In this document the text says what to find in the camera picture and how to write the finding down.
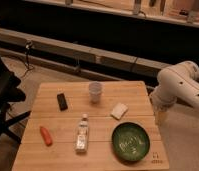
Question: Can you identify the green ceramic bowl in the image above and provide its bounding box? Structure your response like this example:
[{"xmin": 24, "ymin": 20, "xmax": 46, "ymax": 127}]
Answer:
[{"xmin": 111, "ymin": 122, "xmax": 150, "ymax": 162}]

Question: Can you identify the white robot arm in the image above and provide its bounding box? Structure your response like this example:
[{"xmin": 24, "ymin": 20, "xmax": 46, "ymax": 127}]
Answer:
[{"xmin": 149, "ymin": 61, "xmax": 199, "ymax": 125}]

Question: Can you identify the translucent plastic cup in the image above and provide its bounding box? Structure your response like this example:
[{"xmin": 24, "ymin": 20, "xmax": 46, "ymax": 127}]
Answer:
[{"xmin": 88, "ymin": 81, "xmax": 102, "ymax": 103}]

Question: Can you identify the white sponge block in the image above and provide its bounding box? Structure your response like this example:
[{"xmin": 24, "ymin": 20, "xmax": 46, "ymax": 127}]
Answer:
[{"xmin": 111, "ymin": 103, "xmax": 128, "ymax": 120}]

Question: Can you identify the black rectangular block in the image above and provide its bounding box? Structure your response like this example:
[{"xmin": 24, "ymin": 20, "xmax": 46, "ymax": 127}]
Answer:
[{"xmin": 57, "ymin": 93, "xmax": 68, "ymax": 111}]

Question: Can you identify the clear plastic bottle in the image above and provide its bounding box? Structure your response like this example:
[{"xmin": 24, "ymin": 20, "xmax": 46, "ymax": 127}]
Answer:
[{"xmin": 75, "ymin": 114, "xmax": 89, "ymax": 153}]

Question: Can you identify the orange carrot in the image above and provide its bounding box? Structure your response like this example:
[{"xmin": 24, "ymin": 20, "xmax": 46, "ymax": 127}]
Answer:
[{"xmin": 40, "ymin": 126, "xmax": 53, "ymax": 146}]

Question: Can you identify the black chair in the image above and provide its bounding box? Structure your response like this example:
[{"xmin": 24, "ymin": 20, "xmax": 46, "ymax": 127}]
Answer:
[{"xmin": 0, "ymin": 57, "xmax": 30, "ymax": 143}]

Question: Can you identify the black hanging cable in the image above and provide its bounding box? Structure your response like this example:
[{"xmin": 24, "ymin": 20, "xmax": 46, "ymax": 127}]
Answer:
[{"xmin": 24, "ymin": 40, "xmax": 35, "ymax": 72}]

